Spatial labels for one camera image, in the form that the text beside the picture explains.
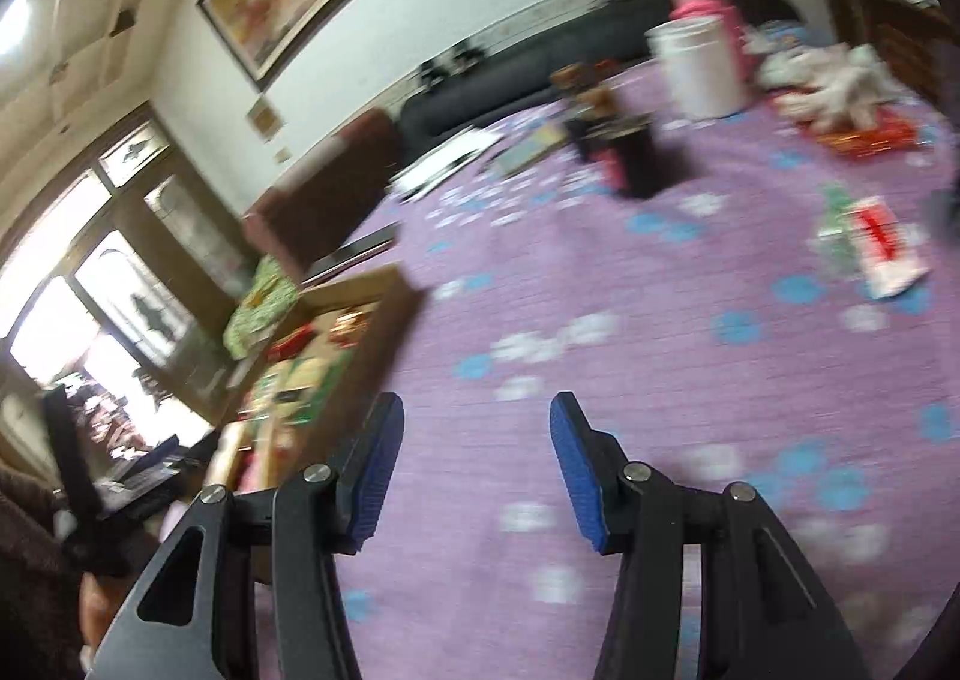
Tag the white red small sachet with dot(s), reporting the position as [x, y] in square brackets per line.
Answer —
[889, 264]

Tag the purple floral tablecloth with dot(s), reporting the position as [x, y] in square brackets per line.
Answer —
[697, 327]

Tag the white work gloves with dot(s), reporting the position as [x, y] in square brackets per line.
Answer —
[829, 89]

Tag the small book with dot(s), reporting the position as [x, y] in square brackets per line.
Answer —
[529, 151]

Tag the green twisted candy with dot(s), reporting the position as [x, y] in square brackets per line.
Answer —
[832, 242]

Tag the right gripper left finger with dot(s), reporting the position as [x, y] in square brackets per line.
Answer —
[192, 612]

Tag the brown armchair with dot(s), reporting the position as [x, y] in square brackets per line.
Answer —
[316, 204]

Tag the person's hand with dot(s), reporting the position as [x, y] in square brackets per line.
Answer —
[101, 598]

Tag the white paper stack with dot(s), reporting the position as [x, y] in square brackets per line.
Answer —
[435, 167]

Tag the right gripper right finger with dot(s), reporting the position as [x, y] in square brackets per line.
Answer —
[764, 611]

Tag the black tea tin red label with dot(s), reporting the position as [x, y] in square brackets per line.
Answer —
[624, 147]

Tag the green floral cloth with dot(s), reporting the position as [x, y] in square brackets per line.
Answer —
[271, 295]

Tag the shallow cardboard box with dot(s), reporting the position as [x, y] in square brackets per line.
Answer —
[367, 316]

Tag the white plastic jar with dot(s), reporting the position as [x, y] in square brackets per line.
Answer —
[700, 67]

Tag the red foil bag under gloves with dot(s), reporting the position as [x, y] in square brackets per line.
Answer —
[891, 132]

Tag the black tea tin rear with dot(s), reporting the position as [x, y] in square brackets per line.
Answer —
[579, 116]

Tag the black leather sofa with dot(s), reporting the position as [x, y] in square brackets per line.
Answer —
[476, 87]

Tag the black smartphone in case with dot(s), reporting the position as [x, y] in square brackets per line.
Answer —
[351, 255]

